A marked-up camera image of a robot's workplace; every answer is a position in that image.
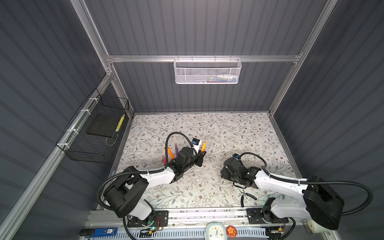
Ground blue black tool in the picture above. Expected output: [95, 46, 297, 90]
[79, 228, 118, 238]

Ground orange marker pen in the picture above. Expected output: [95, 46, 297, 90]
[201, 141, 207, 152]
[167, 148, 175, 160]

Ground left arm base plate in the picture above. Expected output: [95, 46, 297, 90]
[127, 211, 169, 228]

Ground black handled pliers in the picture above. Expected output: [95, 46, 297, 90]
[240, 192, 258, 208]

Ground floral patterned table mat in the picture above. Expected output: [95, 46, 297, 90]
[115, 113, 300, 209]

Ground purple marker pen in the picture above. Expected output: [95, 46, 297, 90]
[175, 144, 179, 157]

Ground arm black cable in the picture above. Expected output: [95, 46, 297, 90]
[239, 151, 374, 216]
[96, 131, 194, 240]

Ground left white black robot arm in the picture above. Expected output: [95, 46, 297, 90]
[103, 147, 206, 226]

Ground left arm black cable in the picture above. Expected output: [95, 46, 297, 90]
[96, 131, 194, 240]

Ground black wire basket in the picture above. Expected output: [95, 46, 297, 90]
[57, 91, 130, 164]

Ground white analog clock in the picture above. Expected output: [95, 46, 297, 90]
[205, 222, 228, 240]

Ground white wire mesh basket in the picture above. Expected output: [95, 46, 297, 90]
[173, 58, 242, 85]

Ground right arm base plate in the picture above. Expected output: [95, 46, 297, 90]
[246, 208, 289, 225]

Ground yellow highlighter pen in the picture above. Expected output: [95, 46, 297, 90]
[115, 114, 125, 133]

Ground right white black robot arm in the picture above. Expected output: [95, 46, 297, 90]
[221, 157, 344, 230]

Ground white tape roll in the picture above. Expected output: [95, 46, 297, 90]
[306, 220, 328, 234]

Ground black pad in basket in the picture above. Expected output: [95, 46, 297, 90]
[86, 113, 121, 138]

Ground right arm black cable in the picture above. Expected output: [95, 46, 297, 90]
[239, 151, 374, 216]

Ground items in white basket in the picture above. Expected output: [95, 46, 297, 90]
[195, 75, 239, 84]

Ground red round badge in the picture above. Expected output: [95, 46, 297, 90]
[226, 226, 238, 239]

